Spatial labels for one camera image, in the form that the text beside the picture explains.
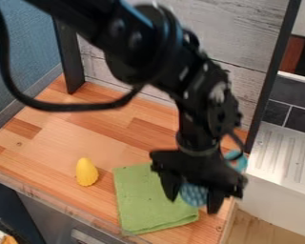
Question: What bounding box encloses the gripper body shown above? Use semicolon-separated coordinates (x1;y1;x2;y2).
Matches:
148;149;250;200

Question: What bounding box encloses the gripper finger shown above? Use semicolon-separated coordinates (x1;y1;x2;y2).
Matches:
158;173;185;203
206;187;227;215

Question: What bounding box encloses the blue brush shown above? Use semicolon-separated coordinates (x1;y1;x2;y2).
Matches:
177;150;250;208

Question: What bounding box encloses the green cloth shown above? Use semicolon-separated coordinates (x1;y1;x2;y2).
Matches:
112;162;201;236

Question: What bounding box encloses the toy stove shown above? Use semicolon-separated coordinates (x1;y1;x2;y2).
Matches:
236;70;305;241

